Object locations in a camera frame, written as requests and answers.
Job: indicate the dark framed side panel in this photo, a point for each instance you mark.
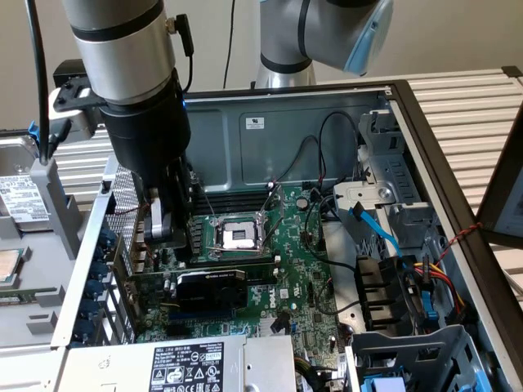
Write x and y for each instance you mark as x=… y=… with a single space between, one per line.
x=510 y=204

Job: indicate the black box device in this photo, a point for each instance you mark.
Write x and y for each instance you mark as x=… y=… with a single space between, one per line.
x=67 y=71

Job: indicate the hard disk with blue bracket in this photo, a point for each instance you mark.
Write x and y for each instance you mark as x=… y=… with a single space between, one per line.
x=24 y=196

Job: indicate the blue slot retaining clip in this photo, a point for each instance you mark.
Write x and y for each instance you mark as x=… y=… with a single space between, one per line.
x=90 y=310
x=109 y=237
x=83 y=330
x=95 y=290
x=100 y=254
x=101 y=271

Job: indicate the green motherboard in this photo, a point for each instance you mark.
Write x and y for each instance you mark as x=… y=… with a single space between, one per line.
x=294 y=245

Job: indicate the black green graphics card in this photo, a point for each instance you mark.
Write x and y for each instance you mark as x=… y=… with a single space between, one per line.
x=212 y=290

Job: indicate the metal socket cover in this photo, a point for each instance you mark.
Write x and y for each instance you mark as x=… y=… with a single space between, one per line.
x=281 y=196

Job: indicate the blue expansion slot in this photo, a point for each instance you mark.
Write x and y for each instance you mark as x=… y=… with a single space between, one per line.
x=204 y=317

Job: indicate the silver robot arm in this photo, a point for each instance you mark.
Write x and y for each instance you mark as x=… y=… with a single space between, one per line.
x=122 y=53

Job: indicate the blue plastic disk carrier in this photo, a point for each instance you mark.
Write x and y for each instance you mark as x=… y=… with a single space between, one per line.
x=384 y=386

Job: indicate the CPU socket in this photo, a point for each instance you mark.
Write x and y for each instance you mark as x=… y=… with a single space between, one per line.
x=237 y=237

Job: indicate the grey open PC case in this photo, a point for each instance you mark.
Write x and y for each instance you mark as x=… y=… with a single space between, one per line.
x=229 y=155

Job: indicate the green RAM stick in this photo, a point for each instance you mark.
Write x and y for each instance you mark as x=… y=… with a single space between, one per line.
x=261 y=273
x=24 y=292

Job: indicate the grey power supply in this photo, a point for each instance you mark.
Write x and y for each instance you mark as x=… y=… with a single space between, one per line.
x=122 y=367

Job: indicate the grey plastic parts rack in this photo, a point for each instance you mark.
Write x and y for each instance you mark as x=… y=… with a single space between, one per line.
x=45 y=261

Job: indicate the black table end cap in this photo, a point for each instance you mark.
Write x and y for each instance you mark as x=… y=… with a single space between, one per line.
x=510 y=71

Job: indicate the black plastic fan shroud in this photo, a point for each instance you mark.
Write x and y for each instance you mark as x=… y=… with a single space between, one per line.
x=376 y=286

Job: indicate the small finned chipset heatsink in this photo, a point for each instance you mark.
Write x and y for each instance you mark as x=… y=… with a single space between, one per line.
x=265 y=326

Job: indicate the thin metal locking lever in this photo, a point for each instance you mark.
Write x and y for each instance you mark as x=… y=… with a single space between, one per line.
x=212 y=210
x=274 y=233

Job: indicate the black RAM slot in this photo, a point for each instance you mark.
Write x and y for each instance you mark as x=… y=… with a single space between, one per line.
x=241 y=205
x=241 y=210
x=241 y=200
x=241 y=195

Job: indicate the silver metal disk bay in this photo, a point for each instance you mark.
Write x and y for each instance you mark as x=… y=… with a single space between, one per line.
x=380 y=192

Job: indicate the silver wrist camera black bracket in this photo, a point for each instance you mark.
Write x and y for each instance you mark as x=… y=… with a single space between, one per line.
x=83 y=122

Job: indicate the short black expansion slot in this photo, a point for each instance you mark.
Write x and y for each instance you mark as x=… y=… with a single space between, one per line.
x=180 y=330

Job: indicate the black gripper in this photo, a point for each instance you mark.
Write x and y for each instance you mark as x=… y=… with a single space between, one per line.
x=147 y=134

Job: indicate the round coin cell battery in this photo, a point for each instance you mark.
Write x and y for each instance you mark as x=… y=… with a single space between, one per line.
x=301 y=203

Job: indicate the grey metal disk bay cage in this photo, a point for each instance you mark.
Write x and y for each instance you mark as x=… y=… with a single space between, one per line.
x=408 y=339

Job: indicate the silver CPU chip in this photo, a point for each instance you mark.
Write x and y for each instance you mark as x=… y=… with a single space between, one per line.
x=8 y=265

